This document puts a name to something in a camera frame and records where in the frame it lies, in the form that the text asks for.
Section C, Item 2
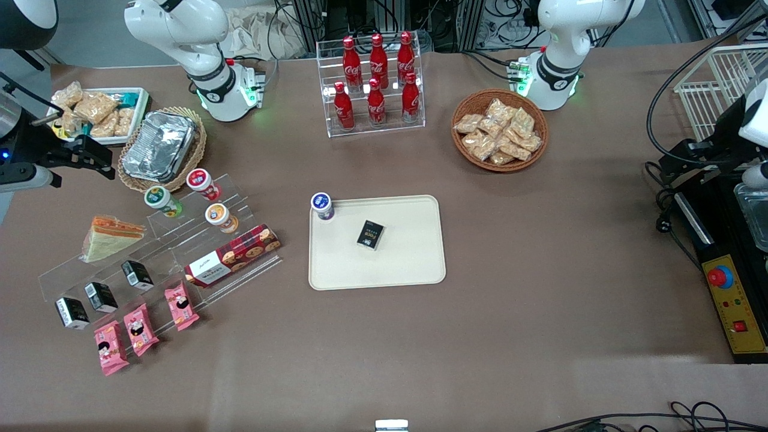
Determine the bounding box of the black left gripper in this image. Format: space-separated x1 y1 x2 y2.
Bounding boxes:
659 96 759 181

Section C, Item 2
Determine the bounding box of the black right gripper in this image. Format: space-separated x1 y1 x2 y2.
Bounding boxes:
24 128 116 181

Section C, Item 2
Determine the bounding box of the triangle sandwich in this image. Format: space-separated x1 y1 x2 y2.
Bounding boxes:
80 215 146 263

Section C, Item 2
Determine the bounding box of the clear metal rimmed tray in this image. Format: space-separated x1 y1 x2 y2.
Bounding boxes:
734 183 768 253

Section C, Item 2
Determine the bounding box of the beige plastic tray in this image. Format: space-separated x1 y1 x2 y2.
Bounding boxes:
308 194 447 292

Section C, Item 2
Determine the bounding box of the silver foil container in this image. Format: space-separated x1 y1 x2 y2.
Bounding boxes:
122 111 199 184

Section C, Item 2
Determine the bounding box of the green lid cup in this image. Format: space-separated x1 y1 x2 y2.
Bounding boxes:
144 186 183 218

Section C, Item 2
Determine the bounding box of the white rectangular bin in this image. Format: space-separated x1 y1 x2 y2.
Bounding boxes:
47 88 151 146

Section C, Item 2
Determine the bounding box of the black control box yellow panel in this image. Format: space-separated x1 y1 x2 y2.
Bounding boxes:
675 175 768 364

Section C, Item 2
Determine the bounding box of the oval tan wicker basket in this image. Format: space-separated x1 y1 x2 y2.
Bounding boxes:
118 107 208 193

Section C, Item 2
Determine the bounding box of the red lid cup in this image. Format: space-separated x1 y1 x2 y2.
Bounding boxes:
186 168 221 202

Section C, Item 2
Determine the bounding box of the small black white box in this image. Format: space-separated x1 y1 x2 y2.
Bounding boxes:
84 281 119 313
121 260 154 292
55 297 91 331

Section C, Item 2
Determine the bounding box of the clear acrylic stepped stand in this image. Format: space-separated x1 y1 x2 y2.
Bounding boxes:
38 216 208 328
146 173 284 307

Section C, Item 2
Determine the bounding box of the orange lid cup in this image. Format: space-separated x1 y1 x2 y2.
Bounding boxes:
205 203 239 234

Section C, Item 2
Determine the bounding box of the red plaid cookie box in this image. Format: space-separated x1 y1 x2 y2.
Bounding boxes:
184 224 281 289

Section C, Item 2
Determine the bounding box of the pink snack packet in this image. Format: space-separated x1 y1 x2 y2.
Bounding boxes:
94 320 130 377
124 303 160 358
164 281 200 332

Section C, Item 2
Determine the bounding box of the white connector block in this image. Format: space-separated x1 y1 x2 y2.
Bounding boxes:
507 57 533 97

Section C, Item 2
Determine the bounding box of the beige cloth bag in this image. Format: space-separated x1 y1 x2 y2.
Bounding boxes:
225 7 307 61

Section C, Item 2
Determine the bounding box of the blue lid yogurt cup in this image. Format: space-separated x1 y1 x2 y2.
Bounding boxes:
310 192 335 222

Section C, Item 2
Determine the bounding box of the round brown wicker basket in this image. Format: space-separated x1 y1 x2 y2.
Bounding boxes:
451 89 549 173

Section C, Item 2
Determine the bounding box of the red cola bottle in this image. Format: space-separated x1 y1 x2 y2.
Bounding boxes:
401 72 421 123
367 78 387 127
334 82 355 131
397 31 416 85
369 33 389 89
342 36 363 92

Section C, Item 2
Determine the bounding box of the small black box yellow print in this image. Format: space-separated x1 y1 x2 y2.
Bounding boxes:
356 220 385 251

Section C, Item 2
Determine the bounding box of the clear acrylic bottle rack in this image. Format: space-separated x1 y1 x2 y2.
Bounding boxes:
316 33 426 139

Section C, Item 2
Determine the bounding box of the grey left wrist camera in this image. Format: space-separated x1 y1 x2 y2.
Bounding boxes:
742 162 768 188

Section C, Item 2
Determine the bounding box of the thick black cable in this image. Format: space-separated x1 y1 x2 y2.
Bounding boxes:
646 15 768 166

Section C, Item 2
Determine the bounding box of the black cable with plug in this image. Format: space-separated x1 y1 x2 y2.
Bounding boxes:
644 161 704 272

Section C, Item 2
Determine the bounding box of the white wire basket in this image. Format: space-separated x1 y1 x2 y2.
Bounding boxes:
674 43 768 142

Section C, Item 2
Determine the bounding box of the thin black cable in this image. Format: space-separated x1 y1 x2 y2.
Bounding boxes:
534 401 768 432

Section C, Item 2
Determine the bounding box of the aluminium frame rack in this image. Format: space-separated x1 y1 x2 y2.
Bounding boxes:
292 0 484 52

